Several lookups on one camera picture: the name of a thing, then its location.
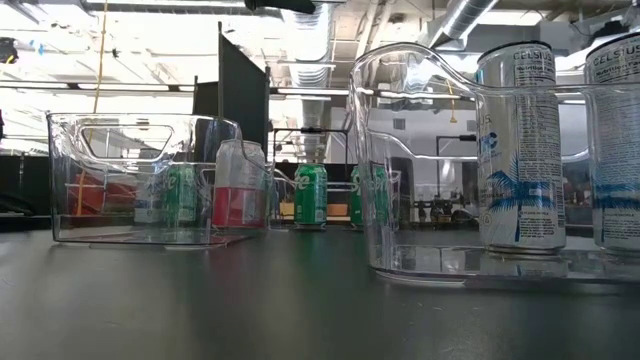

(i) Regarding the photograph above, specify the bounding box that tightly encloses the green Sprite soda can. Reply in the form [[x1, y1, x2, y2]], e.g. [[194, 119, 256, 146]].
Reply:
[[293, 163, 329, 230], [164, 163, 199, 225], [349, 164, 390, 229]]

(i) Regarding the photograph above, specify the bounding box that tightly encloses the red storage shelving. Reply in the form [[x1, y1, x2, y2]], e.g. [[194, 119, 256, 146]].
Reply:
[[64, 172, 139, 217]]

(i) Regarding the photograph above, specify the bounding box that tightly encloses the black metal frame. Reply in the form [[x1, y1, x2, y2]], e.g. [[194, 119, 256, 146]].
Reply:
[[272, 126, 350, 166]]

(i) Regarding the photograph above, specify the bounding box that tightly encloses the silver ventilation duct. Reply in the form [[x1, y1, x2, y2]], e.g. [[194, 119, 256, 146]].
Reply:
[[419, 0, 501, 51], [279, 0, 335, 161]]

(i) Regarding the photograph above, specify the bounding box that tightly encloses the clear plastic storage bin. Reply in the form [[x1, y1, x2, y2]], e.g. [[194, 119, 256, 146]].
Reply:
[[348, 42, 640, 290], [267, 167, 404, 232], [45, 112, 275, 247]]

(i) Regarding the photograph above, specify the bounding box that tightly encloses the black hanging device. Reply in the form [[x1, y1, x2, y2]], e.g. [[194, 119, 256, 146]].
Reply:
[[0, 37, 20, 65]]

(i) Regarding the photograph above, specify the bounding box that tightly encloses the yellow cable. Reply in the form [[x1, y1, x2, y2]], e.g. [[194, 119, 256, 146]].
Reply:
[[74, 0, 110, 217]]

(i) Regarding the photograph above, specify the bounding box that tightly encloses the black standing panel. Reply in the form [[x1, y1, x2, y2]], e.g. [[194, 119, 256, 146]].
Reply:
[[192, 20, 272, 157]]

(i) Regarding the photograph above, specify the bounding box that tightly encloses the pink white Spindrift can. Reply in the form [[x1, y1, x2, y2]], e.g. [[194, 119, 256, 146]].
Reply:
[[212, 138, 269, 230]]

